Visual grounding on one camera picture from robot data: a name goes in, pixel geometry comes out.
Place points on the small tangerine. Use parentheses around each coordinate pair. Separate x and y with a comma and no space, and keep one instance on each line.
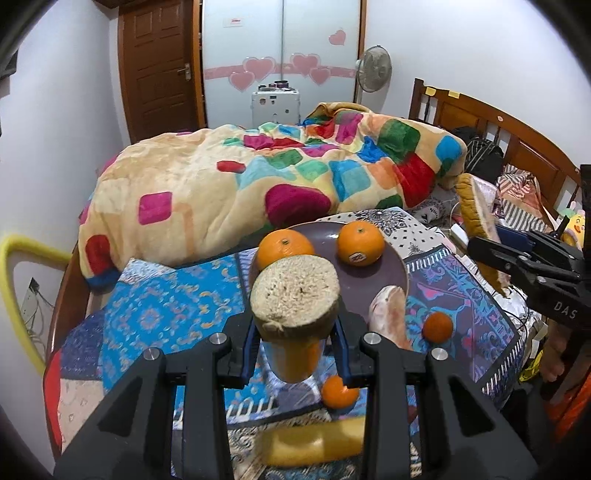
(336,396)
(438,328)

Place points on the blue patterned cloth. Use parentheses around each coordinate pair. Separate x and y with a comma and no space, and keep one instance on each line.
(151,305)

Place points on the white standing fan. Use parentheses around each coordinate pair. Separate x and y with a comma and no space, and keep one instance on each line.
(373,71)

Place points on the small tangerine right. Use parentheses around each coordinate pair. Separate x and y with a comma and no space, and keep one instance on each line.
(438,328)

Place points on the white box appliance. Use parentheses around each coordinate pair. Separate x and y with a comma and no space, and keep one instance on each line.
(277,102)

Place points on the colourful patchwork fleece blanket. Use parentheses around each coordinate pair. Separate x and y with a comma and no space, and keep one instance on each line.
(178,198)

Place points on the black white striped bag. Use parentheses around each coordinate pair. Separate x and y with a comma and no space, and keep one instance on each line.
(484,159)

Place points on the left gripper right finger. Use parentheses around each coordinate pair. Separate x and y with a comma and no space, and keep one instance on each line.
(462,434)

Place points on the purple patterned mat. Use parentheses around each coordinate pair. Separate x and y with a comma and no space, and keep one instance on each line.
(485,342)

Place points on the large orange with stem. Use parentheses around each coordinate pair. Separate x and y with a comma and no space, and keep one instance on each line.
(281,244)

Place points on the frosted wardrobe with hearts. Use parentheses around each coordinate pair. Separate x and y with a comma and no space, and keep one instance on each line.
(312,45)

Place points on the large orange with sticker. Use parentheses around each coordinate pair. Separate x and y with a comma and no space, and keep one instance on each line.
(360,243)

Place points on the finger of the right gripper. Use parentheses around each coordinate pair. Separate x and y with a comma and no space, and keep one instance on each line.
(548,253)
(501,265)

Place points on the yellow pomelo rind piece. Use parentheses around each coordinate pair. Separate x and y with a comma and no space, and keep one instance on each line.
(318,443)

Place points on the small tangerine left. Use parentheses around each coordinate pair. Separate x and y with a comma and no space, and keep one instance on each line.
(336,396)

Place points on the person's right hand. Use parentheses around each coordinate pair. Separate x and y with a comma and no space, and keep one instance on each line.
(551,365)

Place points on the dark purple round plate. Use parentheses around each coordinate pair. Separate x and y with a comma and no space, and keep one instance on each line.
(359,285)

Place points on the brown wooden door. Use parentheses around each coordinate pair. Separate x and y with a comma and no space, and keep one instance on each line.
(158,71)

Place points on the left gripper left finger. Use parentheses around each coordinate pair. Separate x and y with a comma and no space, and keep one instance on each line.
(129,434)

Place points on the peeled pomelo segment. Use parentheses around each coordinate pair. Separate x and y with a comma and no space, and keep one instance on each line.
(387,316)
(479,223)

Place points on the wooden bed headboard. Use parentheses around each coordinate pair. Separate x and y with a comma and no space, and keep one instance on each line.
(523,146)

